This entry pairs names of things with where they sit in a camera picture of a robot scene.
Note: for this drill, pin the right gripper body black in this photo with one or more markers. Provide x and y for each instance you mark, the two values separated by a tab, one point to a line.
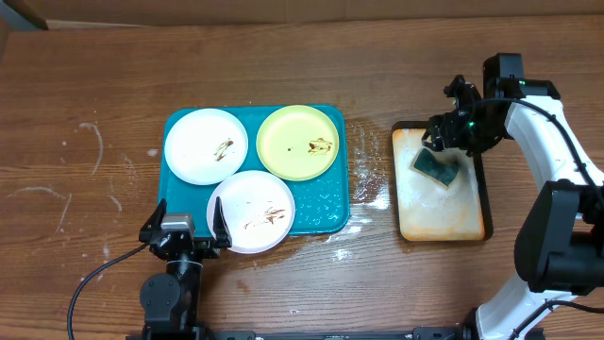
472	135

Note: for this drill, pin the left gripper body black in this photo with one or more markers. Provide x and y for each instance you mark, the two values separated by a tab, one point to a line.
203	250

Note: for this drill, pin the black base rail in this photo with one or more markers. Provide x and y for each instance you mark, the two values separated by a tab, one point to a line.
420	333

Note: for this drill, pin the teal plastic tray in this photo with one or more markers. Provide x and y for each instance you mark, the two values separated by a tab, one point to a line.
322	204

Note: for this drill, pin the black tray with soapy water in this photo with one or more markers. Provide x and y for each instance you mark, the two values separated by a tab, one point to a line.
452	209

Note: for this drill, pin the yellow-green plate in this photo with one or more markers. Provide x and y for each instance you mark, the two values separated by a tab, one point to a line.
297	143

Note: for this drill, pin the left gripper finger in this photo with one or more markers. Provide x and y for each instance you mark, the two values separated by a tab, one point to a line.
222	236
151	227

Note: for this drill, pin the white plate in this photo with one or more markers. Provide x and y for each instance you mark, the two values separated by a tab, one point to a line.
258	209
206	146

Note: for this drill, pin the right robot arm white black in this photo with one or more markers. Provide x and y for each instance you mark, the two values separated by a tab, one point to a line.
558	252

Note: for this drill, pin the dark green sponge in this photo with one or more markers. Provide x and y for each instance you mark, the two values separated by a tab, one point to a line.
442	172

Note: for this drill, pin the white plate bottom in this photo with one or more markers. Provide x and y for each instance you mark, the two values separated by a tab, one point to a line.
258	209

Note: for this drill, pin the white plate top left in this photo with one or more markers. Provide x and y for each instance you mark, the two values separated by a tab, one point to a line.
206	146

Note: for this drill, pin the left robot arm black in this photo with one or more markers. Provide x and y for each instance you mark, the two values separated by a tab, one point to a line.
170	299

